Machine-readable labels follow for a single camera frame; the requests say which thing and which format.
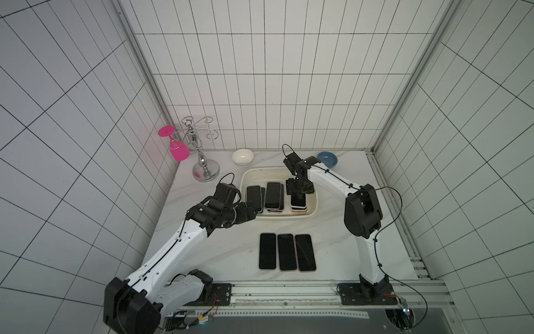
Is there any stack phone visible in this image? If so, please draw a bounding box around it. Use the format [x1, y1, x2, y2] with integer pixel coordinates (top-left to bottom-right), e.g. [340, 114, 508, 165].
[246, 185, 264, 214]
[264, 182, 285, 212]
[290, 193, 307, 210]

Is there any black phone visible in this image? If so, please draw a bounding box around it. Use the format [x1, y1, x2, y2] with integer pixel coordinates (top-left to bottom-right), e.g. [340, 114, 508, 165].
[295, 235, 317, 272]
[259, 233, 277, 270]

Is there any phone with pink case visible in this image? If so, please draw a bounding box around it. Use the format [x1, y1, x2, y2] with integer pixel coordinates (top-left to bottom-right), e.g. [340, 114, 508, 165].
[277, 234, 298, 271]

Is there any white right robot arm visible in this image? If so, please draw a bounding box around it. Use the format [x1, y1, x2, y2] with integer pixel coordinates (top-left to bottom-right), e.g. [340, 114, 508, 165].
[284, 151, 389, 299]

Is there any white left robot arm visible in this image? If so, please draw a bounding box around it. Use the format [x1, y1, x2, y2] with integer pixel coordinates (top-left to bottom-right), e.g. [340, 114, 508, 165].
[103, 183, 258, 333]

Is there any white plastic storage box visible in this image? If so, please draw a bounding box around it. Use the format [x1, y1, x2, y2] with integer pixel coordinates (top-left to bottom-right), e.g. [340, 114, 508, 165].
[241, 167, 318, 219]

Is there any blue ceramic bowl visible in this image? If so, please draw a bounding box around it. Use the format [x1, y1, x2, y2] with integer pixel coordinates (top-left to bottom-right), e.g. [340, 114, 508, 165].
[317, 151, 338, 168]

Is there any white ceramic bowl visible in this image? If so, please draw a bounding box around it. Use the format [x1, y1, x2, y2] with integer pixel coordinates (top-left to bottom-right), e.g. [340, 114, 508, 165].
[232, 148, 254, 166]

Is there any chrome wine glass rack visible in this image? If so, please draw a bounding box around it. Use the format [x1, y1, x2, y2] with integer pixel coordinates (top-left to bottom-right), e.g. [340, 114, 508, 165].
[177, 116, 220, 182]

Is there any pink plastic wine glass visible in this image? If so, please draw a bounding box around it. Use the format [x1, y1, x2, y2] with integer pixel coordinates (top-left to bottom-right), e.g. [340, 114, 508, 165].
[158, 125, 191, 162]

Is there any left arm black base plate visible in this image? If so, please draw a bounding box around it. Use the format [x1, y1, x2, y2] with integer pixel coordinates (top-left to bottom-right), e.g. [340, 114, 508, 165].
[208, 283, 233, 306]

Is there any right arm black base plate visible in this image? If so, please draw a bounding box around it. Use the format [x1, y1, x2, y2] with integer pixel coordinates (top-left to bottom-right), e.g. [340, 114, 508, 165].
[337, 283, 399, 306]

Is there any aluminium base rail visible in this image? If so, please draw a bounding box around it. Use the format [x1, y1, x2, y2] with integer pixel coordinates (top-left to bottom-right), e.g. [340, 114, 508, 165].
[118, 280, 456, 320]

